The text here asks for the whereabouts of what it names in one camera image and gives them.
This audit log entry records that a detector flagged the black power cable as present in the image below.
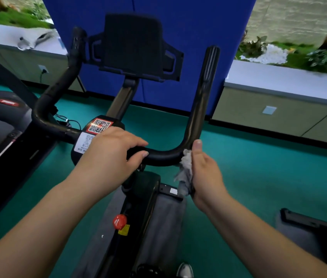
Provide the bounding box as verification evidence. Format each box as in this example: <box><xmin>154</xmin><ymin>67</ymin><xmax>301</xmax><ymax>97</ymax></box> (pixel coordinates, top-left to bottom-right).
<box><xmin>39</xmin><ymin>71</ymin><xmax>82</xmax><ymax>131</ymax></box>

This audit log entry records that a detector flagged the blue padded column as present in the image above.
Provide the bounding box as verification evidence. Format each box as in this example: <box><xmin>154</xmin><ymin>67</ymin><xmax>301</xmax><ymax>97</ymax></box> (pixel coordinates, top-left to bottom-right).
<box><xmin>41</xmin><ymin>0</ymin><xmax>258</xmax><ymax>116</ymax></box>

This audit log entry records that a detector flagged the green moss bed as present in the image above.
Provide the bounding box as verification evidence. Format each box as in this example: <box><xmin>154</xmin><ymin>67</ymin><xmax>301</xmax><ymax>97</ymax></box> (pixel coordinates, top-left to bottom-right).
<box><xmin>0</xmin><ymin>7</ymin><xmax>54</xmax><ymax>29</ymax></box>
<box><xmin>234</xmin><ymin>40</ymin><xmax>327</xmax><ymax>76</ymax></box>

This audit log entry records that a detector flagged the person's white right shoe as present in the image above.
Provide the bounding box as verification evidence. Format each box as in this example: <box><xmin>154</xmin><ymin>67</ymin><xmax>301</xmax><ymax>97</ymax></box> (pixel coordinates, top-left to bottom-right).
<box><xmin>176</xmin><ymin>263</ymin><xmax>194</xmax><ymax>278</ymax></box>

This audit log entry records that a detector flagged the person's left hand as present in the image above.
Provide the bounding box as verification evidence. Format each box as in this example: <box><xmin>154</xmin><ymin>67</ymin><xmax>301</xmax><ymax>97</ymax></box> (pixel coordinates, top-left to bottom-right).
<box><xmin>66</xmin><ymin>126</ymin><xmax>150</xmax><ymax>202</ymax></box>

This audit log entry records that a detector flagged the black tablet holder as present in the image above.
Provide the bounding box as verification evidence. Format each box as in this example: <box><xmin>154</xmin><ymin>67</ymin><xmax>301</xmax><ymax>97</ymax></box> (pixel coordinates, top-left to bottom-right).
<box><xmin>87</xmin><ymin>13</ymin><xmax>184</xmax><ymax>83</ymax></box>

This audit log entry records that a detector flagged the person's left forearm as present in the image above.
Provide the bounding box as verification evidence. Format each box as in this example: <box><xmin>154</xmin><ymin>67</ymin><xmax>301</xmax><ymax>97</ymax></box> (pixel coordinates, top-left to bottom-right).
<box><xmin>0</xmin><ymin>179</ymin><xmax>103</xmax><ymax>278</ymax></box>

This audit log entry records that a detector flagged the grey cleaning cloth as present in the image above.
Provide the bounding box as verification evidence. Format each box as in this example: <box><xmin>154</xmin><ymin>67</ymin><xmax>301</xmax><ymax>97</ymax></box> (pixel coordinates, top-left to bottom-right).
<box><xmin>174</xmin><ymin>149</ymin><xmax>194</xmax><ymax>197</ymax></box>

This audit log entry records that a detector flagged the person's right hand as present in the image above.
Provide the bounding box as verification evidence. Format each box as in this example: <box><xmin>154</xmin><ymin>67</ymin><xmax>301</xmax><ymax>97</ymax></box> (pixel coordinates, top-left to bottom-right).
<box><xmin>191</xmin><ymin>139</ymin><xmax>231</xmax><ymax>213</ymax></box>

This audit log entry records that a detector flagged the white pebble path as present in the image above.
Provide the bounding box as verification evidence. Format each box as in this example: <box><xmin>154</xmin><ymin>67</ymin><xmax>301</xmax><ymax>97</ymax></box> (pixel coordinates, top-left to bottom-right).
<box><xmin>240</xmin><ymin>44</ymin><xmax>289</xmax><ymax>65</ymax></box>

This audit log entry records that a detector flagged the low green leafy plant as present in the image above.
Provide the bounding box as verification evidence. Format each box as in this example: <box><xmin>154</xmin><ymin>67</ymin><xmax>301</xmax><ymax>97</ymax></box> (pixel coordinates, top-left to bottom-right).
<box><xmin>237</xmin><ymin>30</ymin><xmax>268</xmax><ymax>59</ymax></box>

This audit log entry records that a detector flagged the clear plastic wrapper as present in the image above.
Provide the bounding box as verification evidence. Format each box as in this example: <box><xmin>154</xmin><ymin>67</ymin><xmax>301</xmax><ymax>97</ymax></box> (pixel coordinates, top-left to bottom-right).
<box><xmin>17</xmin><ymin>31</ymin><xmax>57</xmax><ymax>51</ymax></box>

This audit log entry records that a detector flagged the person's right forearm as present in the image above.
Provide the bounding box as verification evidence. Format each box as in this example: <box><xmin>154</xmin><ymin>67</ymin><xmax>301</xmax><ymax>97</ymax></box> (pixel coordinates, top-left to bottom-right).
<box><xmin>204</xmin><ymin>193</ymin><xmax>327</xmax><ymax>278</ymax></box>

